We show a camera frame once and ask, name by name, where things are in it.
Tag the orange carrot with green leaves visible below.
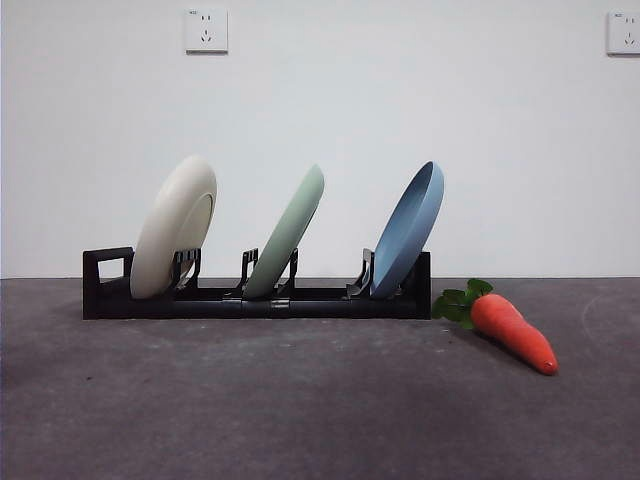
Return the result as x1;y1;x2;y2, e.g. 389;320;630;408
431;278;560;377

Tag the black plate rack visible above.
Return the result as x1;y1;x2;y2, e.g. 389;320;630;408
82;245;432;321

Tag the blue round plate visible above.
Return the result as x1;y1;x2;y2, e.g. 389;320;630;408
369;160;446;300

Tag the white round plate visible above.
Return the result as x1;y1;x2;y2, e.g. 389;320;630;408
129;154;219;301

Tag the green round plate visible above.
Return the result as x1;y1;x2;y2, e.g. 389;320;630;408
242;163;326;301

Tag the white wall socket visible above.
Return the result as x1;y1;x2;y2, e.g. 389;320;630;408
606;10;640;57
185;7;230;55

